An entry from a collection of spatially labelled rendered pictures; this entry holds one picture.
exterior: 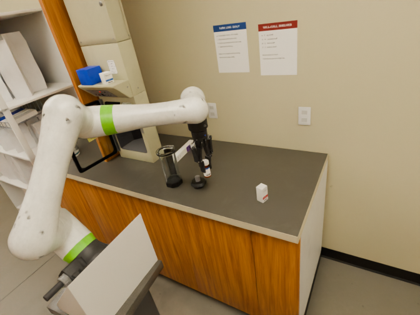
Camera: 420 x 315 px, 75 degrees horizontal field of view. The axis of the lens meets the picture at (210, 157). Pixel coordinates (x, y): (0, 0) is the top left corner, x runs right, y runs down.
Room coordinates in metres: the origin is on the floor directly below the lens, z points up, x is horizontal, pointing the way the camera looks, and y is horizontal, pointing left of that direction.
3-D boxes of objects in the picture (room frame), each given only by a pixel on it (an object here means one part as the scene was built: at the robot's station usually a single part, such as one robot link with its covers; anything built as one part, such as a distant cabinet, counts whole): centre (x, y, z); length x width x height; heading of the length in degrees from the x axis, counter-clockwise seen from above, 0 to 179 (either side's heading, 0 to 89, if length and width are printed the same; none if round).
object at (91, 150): (1.67, 0.75, 1.19); 0.30 x 0.01 x 0.40; 138
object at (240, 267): (1.66, 0.33, 0.45); 2.05 x 0.67 x 0.90; 55
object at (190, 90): (1.16, 0.03, 1.46); 0.13 x 0.11 x 0.14; 2
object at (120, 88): (1.66, 0.55, 1.46); 0.32 x 0.11 x 0.10; 55
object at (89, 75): (1.71, 0.61, 1.56); 0.10 x 0.10 x 0.09; 55
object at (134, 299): (0.73, 0.49, 0.92); 0.32 x 0.32 x 0.04; 60
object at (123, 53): (1.81, 0.44, 1.33); 0.32 x 0.25 x 0.77; 55
